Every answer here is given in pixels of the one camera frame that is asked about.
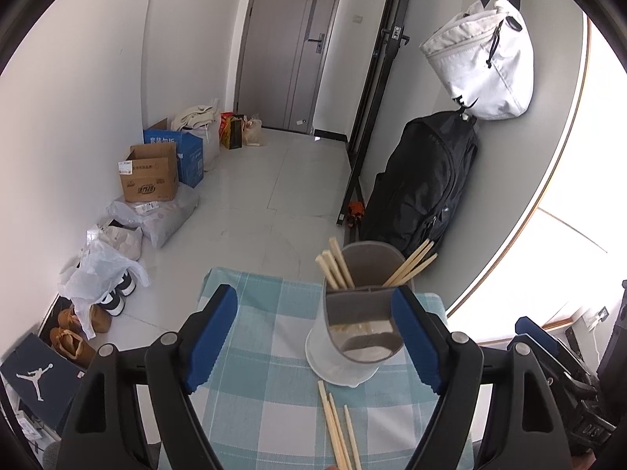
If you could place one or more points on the white black sneaker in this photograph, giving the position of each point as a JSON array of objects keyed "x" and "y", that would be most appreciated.
[
  {"x": 129, "y": 284},
  {"x": 111, "y": 303}
]

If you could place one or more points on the orange black tool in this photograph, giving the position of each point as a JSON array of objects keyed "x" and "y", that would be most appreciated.
[{"x": 355, "y": 211}]

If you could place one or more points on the wall outlet with charger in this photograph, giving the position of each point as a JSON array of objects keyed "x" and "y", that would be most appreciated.
[{"x": 602, "y": 312}]

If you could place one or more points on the dark wooden cabinet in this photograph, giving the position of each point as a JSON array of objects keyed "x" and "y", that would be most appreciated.
[{"x": 624, "y": 303}]

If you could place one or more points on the blue white checkered tablecloth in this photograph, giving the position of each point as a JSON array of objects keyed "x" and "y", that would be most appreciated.
[{"x": 274, "y": 333}]

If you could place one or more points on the yellow black paper bag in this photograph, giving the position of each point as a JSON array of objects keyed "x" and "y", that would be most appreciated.
[{"x": 234, "y": 132}]

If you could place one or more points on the black backpack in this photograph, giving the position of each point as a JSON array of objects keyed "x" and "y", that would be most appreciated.
[{"x": 421, "y": 181}]

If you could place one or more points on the beige folded cloth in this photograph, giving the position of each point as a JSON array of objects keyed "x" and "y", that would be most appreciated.
[{"x": 196, "y": 117}]

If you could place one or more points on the red bag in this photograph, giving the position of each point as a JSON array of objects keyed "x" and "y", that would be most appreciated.
[{"x": 224, "y": 125}]

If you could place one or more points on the black framed glass door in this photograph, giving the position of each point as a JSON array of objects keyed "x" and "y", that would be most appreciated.
[{"x": 373, "y": 107}]

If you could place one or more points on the grey plastic parcel bag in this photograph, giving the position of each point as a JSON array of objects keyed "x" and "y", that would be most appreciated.
[{"x": 169, "y": 220}]

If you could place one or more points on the white crumpled plastic bag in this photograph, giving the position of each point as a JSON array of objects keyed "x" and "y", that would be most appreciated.
[{"x": 98, "y": 274}]

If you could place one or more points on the white shoulder bag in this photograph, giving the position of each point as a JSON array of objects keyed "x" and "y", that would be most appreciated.
[{"x": 485, "y": 73}]

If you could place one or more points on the blue cardboard box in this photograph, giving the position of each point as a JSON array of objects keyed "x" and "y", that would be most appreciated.
[{"x": 191, "y": 161}]

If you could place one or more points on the white plastic parcel bag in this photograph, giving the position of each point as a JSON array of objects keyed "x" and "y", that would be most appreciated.
[{"x": 122, "y": 213}]

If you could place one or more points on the beige plastic bag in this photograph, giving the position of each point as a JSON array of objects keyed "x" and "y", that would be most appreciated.
[{"x": 253, "y": 132}]

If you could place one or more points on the dark blue shoe box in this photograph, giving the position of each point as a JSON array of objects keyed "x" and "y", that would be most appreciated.
[{"x": 44, "y": 382}]

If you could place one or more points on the bunch of chopsticks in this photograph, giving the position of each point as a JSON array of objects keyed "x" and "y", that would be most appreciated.
[{"x": 410, "y": 265}]

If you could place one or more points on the white translucent sack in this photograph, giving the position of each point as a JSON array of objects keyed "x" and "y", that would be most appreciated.
[{"x": 208, "y": 149}]

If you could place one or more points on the wooden chopstick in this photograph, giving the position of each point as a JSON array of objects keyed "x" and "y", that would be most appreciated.
[
  {"x": 331, "y": 421},
  {"x": 353, "y": 438},
  {"x": 341, "y": 431}
]

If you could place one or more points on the grey entrance door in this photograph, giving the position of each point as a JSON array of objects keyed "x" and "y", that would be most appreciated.
[{"x": 284, "y": 58}]

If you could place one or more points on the white grey utensil holder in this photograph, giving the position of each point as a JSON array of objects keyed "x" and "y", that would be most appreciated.
[{"x": 326, "y": 352}]

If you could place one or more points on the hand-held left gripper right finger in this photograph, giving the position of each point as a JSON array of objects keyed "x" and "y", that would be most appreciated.
[{"x": 414, "y": 338}]

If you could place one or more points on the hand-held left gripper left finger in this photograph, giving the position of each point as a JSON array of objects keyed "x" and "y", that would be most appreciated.
[{"x": 215, "y": 338}]

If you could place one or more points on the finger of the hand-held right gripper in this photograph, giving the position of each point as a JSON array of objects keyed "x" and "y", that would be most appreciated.
[{"x": 531, "y": 328}]

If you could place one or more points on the brown cardboard box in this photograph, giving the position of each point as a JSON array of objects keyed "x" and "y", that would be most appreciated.
[{"x": 149, "y": 183}]

